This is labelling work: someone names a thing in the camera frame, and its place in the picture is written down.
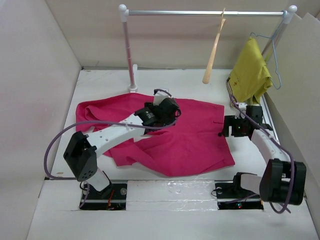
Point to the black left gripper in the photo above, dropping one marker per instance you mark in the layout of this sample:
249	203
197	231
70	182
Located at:
149	105

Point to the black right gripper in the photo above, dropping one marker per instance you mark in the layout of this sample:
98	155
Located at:
230	120

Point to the pink trousers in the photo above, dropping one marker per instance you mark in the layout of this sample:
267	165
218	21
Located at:
190	147

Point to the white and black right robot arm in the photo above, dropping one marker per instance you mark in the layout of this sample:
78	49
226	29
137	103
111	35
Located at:
283	180

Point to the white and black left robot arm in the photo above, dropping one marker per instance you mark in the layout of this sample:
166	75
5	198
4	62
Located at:
83	150

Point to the wooden clothes hanger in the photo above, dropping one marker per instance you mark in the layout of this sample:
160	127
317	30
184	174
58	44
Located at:
209	67

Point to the yellow shirt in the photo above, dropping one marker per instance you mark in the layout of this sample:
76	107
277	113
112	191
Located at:
250	77

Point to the silver clothes rack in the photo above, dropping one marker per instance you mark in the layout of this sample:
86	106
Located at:
124	13

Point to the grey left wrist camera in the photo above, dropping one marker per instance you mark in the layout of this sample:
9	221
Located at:
160	94

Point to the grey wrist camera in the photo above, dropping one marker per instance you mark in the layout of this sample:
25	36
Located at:
241	110
160	94

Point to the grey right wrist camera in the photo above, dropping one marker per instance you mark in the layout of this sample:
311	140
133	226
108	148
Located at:
241	110

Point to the black right arm base rail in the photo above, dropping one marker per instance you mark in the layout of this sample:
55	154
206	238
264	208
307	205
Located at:
230	197

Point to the black left arm base rail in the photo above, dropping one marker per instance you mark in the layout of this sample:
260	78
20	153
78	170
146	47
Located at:
115	200

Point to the light blue wire hanger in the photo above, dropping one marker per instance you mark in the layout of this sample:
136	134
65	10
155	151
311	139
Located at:
269	50

